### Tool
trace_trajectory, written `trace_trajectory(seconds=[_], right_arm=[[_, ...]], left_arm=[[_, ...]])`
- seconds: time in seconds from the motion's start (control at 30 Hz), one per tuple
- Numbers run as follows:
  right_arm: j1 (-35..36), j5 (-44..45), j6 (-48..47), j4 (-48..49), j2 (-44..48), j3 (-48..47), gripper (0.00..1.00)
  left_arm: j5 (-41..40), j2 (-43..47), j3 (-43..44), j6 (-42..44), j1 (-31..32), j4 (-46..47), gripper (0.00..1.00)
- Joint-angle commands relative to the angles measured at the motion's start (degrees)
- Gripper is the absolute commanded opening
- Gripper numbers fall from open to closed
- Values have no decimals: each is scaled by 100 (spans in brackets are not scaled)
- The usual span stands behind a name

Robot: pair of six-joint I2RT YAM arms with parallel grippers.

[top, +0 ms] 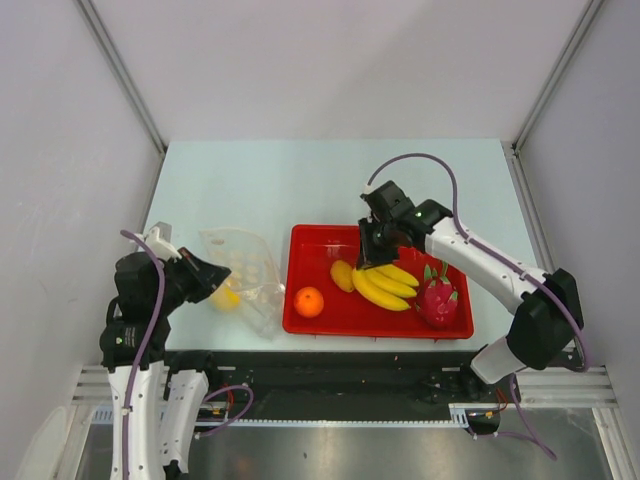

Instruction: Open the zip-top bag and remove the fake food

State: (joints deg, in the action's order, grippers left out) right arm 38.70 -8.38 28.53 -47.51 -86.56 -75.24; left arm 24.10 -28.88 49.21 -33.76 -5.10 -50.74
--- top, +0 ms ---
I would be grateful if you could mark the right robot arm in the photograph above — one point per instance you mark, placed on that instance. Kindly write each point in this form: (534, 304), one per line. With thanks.
(545, 306)

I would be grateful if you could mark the fake pink dragon fruit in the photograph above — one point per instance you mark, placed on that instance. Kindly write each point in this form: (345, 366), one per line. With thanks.
(437, 299)

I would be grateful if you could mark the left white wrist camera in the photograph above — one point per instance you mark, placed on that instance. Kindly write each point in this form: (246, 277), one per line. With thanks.
(157, 238)

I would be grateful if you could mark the red plastic tray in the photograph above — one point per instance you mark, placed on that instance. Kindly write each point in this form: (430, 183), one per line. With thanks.
(313, 249)

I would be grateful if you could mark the aluminium front rail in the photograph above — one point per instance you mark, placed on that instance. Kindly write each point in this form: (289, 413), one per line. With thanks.
(552, 388)

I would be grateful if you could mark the fake orange fruit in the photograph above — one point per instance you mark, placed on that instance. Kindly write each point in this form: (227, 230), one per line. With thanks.
(308, 302)

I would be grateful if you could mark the right aluminium frame post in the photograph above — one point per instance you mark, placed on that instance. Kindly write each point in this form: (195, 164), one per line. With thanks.
(568, 53)

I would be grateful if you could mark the left aluminium frame post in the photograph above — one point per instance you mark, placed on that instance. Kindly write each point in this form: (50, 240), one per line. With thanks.
(121, 73)

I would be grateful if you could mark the clear zip top bag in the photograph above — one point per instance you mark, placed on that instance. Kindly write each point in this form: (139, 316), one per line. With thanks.
(254, 276)

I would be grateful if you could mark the fake yellow mango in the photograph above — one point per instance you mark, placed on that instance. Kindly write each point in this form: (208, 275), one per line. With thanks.
(341, 274)

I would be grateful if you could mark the fake yellow banana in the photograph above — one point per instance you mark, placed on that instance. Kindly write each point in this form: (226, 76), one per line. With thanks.
(387, 287)

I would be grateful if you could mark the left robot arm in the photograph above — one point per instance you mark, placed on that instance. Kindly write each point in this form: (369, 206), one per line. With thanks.
(156, 397)

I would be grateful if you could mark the aluminium frame post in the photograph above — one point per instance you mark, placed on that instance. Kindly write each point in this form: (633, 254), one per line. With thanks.
(121, 73)
(568, 53)

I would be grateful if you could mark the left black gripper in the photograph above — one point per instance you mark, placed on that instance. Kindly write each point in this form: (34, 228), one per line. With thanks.
(206, 276)

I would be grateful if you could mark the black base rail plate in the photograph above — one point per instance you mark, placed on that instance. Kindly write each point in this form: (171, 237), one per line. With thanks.
(352, 387)

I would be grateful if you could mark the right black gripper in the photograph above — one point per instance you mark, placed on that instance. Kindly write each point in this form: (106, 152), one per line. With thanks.
(368, 255)

